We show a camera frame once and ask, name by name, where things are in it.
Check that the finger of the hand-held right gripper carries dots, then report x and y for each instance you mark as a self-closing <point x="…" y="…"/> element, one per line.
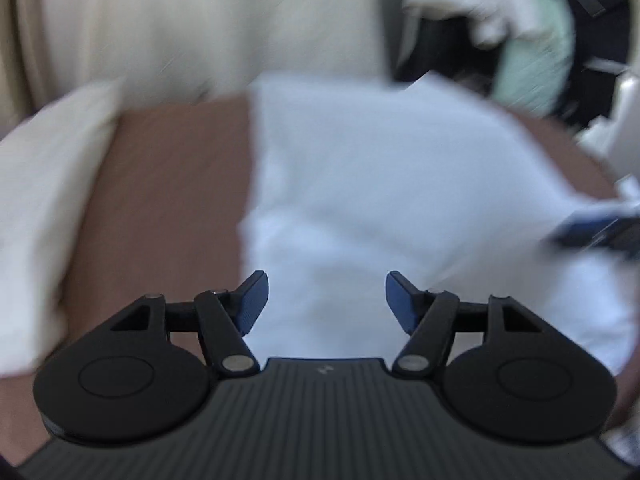
<point x="587" y="227"/>

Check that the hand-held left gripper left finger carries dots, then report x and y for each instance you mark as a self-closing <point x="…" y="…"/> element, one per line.
<point x="252" y="304"/>

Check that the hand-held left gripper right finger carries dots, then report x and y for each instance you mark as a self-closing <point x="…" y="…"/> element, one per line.
<point x="400" y="305"/>

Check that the white t-shirt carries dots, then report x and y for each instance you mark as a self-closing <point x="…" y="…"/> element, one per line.
<point x="375" y="185"/>

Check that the light green cloth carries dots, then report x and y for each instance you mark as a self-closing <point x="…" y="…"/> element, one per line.
<point x="535" y="60"/>

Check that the cream folded blanket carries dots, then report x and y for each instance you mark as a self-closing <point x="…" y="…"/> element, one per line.
<point x="45" y="210"/>

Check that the gold curtain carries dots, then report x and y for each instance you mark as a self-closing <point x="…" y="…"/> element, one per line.
<point x="12" y="35"/>

